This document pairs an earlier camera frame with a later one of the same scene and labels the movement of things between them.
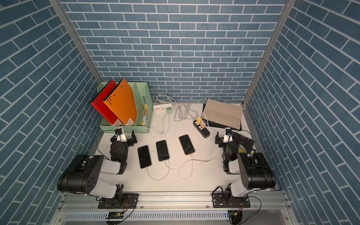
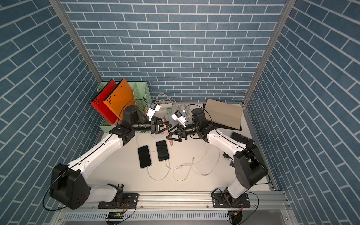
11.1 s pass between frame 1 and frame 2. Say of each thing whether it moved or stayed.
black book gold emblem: stayed
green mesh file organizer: stayed
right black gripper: moved
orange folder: stayed
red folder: stayed
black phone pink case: moved
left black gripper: moved
